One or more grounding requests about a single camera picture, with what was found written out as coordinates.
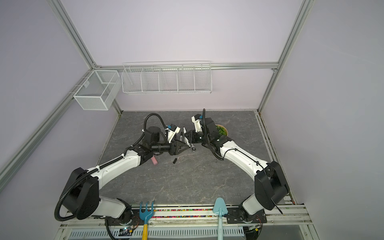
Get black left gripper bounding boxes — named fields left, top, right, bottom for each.
left=152, top=137, right=189, bottom=156

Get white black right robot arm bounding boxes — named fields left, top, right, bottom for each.
left=187, top=110, right=290, bottom=223

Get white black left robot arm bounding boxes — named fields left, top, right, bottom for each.
left=54, top=113, right=192, bottom=225

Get potted green plant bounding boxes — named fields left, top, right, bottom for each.
left=216, top=125, right=228, bottom=136

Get light blue garden trowel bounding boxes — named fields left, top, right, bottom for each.
left=213, top=198, right=228, bottom=240

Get white mesh box basket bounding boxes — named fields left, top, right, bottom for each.
left=74, top=70, right=122, bottom=111

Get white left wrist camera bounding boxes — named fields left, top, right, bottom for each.
left=166, top=124, right=181, bottom=143

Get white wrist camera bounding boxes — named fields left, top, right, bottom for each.
left=166, top=124, right=181, bottom=143
left=191, top=114, right=203, bottom=133

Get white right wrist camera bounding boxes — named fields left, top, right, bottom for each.
left=191, top=114, right=203, bottom=133

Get white wire shelf basket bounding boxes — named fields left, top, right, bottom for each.
left=122, top=61, right=213, bottom=94

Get aluminium front rail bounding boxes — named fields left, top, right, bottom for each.
left=60, top=205, right=313, bottom=229

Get blue garden fork yellow handle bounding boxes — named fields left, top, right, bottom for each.
left=139, top=201, right=155, bottom=240

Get white perforated cable duct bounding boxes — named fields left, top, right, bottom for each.
left=68, top=227, right=245, bottom=240

